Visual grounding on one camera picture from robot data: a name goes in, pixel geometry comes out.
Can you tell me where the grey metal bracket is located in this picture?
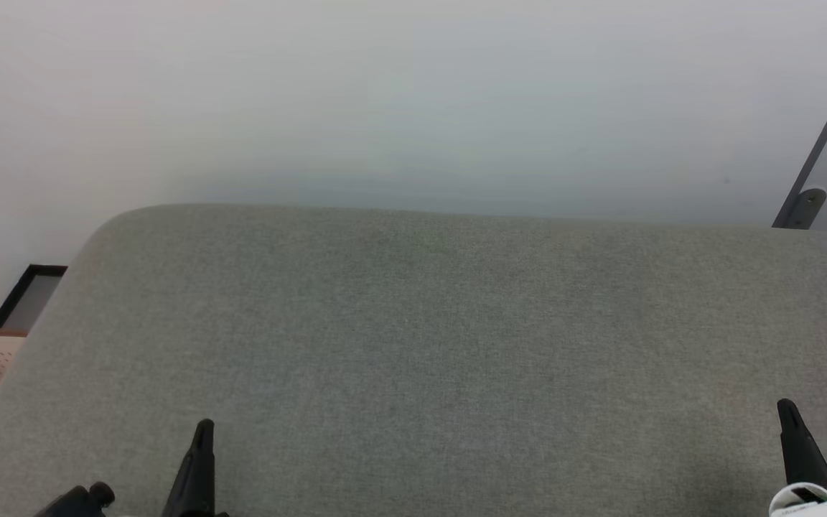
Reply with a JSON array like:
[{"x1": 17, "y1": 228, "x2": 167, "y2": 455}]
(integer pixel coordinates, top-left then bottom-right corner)
[{"x1": 785, "y1": 187, "x2": 827, "y2": 230}]

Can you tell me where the black framed panel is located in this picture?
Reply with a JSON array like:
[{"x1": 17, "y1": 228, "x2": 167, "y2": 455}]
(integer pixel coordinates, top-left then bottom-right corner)
[{"x1": 0, "y1": 264, "x2": 69, "y2": 330}]

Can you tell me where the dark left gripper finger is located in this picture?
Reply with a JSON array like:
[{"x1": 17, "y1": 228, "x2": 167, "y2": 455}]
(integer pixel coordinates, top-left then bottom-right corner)
[{"x1": 162, "y1": 419, "x2": 229, "y2": 517}]

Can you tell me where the dark grey slanted frame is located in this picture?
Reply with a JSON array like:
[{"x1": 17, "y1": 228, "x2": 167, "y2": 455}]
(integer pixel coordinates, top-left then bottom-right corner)
[{"x1": 772, "y1": 36, "x2": 827, "y2": 230}]

